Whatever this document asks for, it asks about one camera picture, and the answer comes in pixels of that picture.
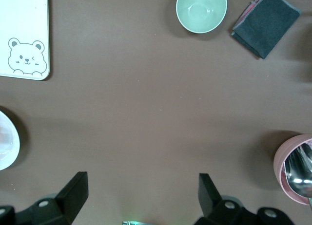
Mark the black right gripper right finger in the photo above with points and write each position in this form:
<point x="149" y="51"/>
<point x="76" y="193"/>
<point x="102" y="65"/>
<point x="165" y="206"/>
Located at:
<point x="212" y="203"/>

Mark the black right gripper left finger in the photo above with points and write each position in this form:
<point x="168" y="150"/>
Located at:
<point x="70" y="200"/>

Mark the white round plate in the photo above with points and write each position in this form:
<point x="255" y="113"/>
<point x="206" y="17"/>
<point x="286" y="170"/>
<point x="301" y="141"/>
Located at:
<point x="8" y="142"/>

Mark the pink bowl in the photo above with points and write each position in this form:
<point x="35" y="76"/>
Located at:
<point x="279" y="161"/>

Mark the metal ladle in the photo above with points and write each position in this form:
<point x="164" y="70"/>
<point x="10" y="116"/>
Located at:
<point x="298" y="181"/>

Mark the dark grey folded cloth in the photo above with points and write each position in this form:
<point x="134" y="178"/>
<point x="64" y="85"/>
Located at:
<point x="265" y="25"/>

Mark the cream tray with bear print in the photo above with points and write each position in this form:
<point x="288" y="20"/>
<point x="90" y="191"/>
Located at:
<point x="24" y="20"/>

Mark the light green bowl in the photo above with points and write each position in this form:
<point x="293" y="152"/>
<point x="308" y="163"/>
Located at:
<point x="201" y="10"/>

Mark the pink folded cloth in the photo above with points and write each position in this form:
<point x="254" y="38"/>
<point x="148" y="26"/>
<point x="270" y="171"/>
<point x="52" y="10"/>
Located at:
<point x="252" y="7"/>

